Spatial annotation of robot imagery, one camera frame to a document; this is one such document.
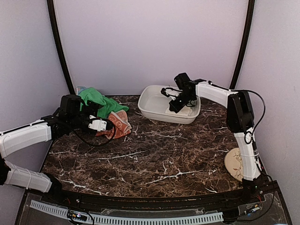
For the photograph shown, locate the left black frame post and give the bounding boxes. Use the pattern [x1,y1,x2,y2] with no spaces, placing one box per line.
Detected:
[46,0,75,94]

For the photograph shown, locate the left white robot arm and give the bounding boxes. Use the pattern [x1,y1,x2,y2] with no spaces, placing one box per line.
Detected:
[0,94,109,204]

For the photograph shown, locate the white slotted cable duct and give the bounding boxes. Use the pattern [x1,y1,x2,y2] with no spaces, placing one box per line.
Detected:
[29,200,224,225]

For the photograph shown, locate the bright green towel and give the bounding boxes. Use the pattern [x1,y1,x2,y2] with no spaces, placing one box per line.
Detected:
[79,87,129,118]

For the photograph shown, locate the light blue cloth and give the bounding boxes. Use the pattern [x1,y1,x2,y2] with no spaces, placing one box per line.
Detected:
[76,86,87,95]

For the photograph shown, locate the black frame post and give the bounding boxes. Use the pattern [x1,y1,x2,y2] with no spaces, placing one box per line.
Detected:
[46,0,75,94]
[229,0,255,89]

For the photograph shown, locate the orange patterned towel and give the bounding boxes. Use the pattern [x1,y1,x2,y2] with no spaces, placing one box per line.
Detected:
[108,110,132,139]

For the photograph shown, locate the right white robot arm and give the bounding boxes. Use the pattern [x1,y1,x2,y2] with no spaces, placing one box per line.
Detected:
[161,78,261,181]

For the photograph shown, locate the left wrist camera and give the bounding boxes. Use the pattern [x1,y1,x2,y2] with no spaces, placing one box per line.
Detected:
[88,118,113,132]

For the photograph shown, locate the right black frame post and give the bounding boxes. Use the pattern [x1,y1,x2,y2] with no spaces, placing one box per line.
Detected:
[229,0,255,89]

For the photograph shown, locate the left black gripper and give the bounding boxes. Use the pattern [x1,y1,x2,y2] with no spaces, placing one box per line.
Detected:
[67,100,104,135]

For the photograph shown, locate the white plastic basin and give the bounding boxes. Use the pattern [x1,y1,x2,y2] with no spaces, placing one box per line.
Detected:
[138,85,201,124]

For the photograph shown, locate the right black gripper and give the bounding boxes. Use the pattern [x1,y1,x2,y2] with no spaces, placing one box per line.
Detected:
[170,91,195,113]

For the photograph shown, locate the black front rail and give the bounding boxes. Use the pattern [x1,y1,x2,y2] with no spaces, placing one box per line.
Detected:
[23,181,279,211]

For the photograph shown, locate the round floral coaster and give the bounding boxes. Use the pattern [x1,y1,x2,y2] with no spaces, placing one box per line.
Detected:
[224,148,243,182]

